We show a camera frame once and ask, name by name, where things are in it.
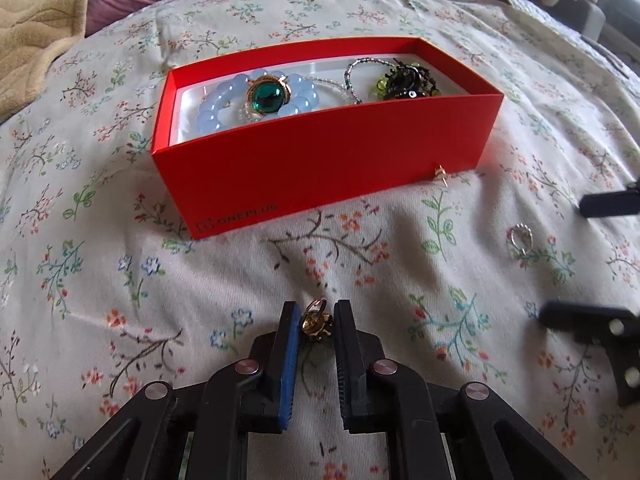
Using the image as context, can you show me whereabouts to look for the clear bead bracelet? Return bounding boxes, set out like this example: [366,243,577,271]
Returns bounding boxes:
[239,76,351,123]

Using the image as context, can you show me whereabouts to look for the gold flower ring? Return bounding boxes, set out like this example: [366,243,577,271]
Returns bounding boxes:
[298,298,335,343]

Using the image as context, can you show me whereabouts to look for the small silver ring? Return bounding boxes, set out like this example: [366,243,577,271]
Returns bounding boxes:
[506,222,533,256]

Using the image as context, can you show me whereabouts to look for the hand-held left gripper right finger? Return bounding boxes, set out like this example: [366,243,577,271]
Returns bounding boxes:
[333,299,591,480]

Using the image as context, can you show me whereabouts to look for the red cardboard box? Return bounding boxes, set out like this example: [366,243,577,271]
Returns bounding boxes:
[150,36,505,240]

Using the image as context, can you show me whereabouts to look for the beige quilted blanket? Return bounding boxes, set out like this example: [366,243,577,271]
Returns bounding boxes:
[0,0,126,121]

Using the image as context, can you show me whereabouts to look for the thin beaded silver bracelet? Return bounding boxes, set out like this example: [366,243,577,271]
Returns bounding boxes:
[344,57,401,105]

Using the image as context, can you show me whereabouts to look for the dark grey furniture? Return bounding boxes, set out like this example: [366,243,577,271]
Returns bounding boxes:
[565,0,640,76]

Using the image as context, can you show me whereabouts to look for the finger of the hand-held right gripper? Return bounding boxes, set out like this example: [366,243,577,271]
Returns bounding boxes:
[539,300,640,408]
[579,175,640,218]

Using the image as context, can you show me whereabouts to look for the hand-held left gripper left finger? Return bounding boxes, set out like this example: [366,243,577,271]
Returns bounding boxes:
[50,301,301,480]

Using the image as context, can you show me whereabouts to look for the gold ring with green stone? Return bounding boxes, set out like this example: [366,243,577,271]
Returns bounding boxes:
[245,74,293,116]

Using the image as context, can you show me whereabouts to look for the blue bead bracelet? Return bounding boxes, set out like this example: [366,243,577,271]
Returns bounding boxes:
[196,72,321,133]

